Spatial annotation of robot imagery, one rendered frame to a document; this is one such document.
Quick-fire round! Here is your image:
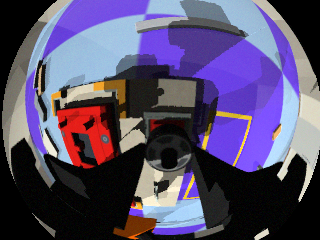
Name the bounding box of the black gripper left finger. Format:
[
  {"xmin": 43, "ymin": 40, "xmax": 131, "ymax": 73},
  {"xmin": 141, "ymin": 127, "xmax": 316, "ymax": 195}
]
[{"xmin": 43, "ymin": 143, "xmax": 145, "ymax": 231}]

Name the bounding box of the yellow rectangular outline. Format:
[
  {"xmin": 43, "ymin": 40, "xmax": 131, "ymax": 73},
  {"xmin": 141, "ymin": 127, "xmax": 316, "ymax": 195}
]
[{"xmin": 183, "ymin": 111, "xmax": 252, "ymax": 200}]

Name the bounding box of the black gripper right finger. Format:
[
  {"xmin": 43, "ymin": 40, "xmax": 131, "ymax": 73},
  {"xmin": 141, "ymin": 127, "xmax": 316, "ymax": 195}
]
[{"xmin": 191, "ymin": 147, "xmax": 283, "ymax": 229}]

